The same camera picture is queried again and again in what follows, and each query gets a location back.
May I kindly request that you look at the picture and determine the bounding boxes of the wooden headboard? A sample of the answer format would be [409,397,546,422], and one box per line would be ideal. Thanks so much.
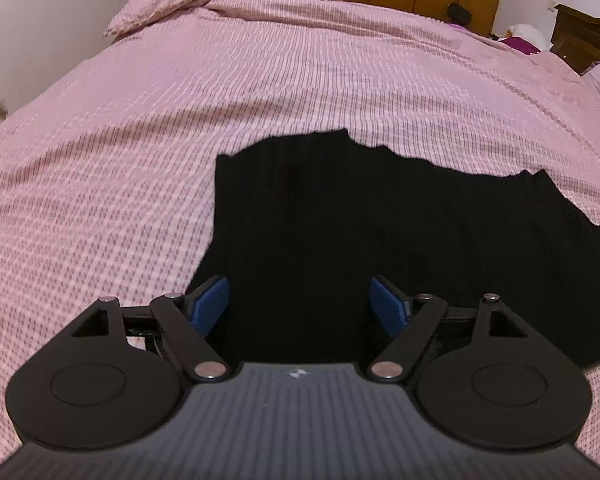
[550,4,600,77]

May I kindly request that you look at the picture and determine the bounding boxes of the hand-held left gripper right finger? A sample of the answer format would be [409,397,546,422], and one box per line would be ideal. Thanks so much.
[367,274,532,384]

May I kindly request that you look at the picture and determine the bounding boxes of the pink checked bed cover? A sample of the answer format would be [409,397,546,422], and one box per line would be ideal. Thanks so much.
[0,0,600,466]

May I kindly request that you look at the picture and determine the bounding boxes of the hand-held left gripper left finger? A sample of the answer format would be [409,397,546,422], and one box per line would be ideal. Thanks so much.
[67,274,231,384]

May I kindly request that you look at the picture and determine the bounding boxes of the black knit cardigan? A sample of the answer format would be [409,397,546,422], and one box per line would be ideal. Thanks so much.
[192,129,600,369]

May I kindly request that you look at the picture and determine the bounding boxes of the purple cloth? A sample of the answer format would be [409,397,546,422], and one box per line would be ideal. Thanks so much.
[500,36,542,56]

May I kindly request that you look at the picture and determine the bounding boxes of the white plush toy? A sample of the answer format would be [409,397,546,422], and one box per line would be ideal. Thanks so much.
[505,24,551,51]

